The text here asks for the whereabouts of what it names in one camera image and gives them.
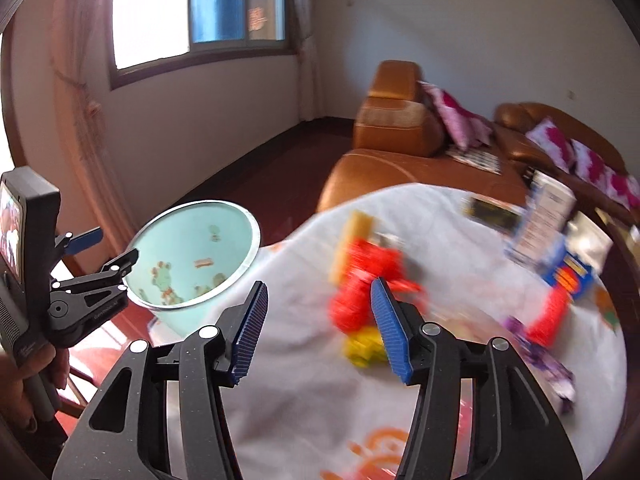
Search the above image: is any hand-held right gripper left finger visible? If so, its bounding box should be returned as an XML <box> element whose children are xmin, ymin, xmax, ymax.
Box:
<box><xmin>52</xmin><ymin>281</ymin><xmax>269</xmax><ymax>480</ymax></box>

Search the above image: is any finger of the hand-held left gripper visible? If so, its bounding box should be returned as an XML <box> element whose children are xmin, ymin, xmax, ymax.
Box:
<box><xmin>47</xmin><ymin>247</ymin><xmax>141</xmax><ymax>347</ymax></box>
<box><xmin>54</xmin><ymin>227</ymin><xmax>104</xmax><ymax>261</ymax></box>

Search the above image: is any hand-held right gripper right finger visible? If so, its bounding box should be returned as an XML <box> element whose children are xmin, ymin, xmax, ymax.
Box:
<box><xmin>370</xmin><ymin>276</ymin><xmax>583</xmax><ymax>480</ymax></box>

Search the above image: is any red toy block cluster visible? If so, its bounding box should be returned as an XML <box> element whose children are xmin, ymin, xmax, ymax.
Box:
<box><xmin>329</xmin><ymin>237</ymin><xmax>427</xmax><ymax>335</ymax></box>

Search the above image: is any mint green cartoon print bin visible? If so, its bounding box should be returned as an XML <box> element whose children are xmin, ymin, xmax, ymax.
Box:
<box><xmin>121</xmin><ymin>200</ymin><xmax>262</xmax><ymax>337</ymax></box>

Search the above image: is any person's left hand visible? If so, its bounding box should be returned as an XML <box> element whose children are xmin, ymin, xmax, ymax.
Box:
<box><xmin>0</xmin><ymin>345</ymin><xmax>72</xmax><ymax>432</ymax></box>

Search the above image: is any yellow toy block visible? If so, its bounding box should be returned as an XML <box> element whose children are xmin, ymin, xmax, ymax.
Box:
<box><xmin>344</xmin><ymin>325</ymin><xmax>389</xmax><ymax>367</ymax></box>

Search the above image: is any white printed tablecloth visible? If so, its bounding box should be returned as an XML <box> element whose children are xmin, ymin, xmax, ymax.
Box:
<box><xmin>147</xmin><ymin>182</ymin><xmax>628</xmax><ymax>480</ymax></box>

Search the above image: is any orange-yellow long block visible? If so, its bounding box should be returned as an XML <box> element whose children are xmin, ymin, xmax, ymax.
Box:
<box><xmin>330</xmin><ymin>210</ymin><xmax>377</xmax><ymax>282</ymax></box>

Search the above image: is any pink tied curtain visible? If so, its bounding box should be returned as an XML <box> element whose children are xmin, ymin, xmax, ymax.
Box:
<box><xmin>50</xmin><ymin>0</ymin><xmax>137</xmax><ymax>243</ymax></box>

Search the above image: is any black flat packet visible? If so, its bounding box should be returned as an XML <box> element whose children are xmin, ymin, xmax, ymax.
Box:
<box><xmin>461</xmin><ymin>195</ymin><xmax>524</xmax><ymax>234</ymax></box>

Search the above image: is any brown leather sofa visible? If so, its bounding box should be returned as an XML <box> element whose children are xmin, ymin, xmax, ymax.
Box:
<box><xmin>317</xmin><ymin>60</ymin><xmax>640</xmax><ymax>243</ymax></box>

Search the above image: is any blue snack packet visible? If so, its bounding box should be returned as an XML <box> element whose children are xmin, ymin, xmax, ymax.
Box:
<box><xmin>541</xmin><ymin>252</ymin><xmax>599</xmax><ymax>302</ymax></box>

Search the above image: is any checkered seat pad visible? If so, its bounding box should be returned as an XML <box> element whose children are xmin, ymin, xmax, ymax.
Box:
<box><xmin>445</xmin><ymin>144</ymin><xmax>504</xmax><ymax>176</ymax></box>

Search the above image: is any white and blue carton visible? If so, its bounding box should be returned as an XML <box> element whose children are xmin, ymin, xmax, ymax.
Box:
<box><xmin>504</xmin><ymin>170</ymin><xmax>577</xmax><ymax>272</ymax></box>

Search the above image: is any shiny gold packet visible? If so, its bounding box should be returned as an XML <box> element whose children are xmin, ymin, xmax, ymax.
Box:
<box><xmin>564</xmin><ymin>210</ymin><xmax>614</xmax><ymax>267</ymax></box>

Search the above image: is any pink floral pillow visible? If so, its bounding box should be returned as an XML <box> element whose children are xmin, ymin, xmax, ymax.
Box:
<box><xmin>422</xmin><ymin>82</ymin><xmax>494</xmax><ymax>151</ymax></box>
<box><xmin>525</xmin><ymin>117</ymin><xmax>577</xmax><ymax>173</ymax></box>
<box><xmin>604</xmin><ymin>172</ymin><xmax>640</xmax><ymax>212</ymax></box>
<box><xmin>570</xmin><ymin>139</ymin><xmax>627</xmax><ymax>197</ymax></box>

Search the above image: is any pale hanging curtain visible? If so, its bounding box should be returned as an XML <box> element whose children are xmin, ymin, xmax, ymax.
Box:
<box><xmin>290</xmin><ymin>0</ymin><xmax>327</xmax><ymax>122</ymax></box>

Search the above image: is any window with dark frame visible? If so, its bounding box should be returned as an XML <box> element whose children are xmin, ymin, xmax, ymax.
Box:
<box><xmin>109</xmin><ymin>0</ymin><xmax>302</xmax><ymax>92</ymax></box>

